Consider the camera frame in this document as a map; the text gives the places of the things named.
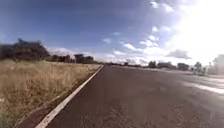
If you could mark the bare dirt road shoulder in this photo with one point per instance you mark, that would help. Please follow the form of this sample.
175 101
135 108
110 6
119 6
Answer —
50 106

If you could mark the dry yellow grass field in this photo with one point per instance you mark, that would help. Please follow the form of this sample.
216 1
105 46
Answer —
30 83

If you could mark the dark asphalt road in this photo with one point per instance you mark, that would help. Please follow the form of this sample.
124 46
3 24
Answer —
133 100

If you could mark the white painted edge line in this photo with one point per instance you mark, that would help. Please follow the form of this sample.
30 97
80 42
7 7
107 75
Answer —
63 105

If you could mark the row of distant trees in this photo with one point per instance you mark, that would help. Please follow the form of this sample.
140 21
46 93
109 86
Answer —
26 51

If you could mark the white painted centre line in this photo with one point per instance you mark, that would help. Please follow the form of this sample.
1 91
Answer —
206 88

